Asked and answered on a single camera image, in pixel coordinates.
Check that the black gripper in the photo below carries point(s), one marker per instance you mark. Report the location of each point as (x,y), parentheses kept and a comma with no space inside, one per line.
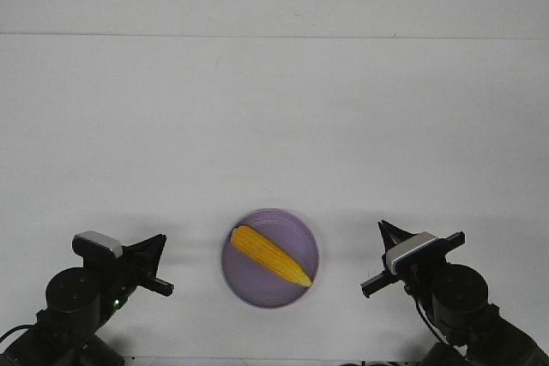
(408,271)
(138,267)

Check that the yellow corn cob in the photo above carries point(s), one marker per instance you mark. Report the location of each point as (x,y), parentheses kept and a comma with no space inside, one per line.
(268,254)

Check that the purple round plate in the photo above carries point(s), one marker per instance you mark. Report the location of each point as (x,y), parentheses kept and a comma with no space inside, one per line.
(255,284)

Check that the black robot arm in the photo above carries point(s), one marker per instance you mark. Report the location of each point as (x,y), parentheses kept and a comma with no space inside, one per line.
(452,300)
(81,300)

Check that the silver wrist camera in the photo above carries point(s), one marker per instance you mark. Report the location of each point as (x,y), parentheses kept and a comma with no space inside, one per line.
(407,248)
(95,246)

